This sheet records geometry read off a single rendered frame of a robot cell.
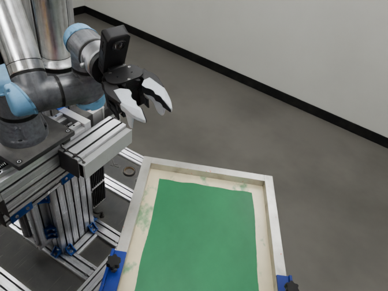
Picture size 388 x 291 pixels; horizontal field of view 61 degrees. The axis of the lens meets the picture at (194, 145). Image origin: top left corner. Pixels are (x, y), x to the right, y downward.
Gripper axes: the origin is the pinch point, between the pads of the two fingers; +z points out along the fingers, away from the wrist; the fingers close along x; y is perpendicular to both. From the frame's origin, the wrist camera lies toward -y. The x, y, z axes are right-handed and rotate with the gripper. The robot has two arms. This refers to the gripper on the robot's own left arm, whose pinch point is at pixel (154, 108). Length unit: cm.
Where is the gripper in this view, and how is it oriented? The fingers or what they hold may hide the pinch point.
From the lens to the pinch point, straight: 56.9
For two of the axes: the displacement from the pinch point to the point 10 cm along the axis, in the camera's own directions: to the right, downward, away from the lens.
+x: -8.1, 4.0, -4.3
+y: -0.3, 7.0, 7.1
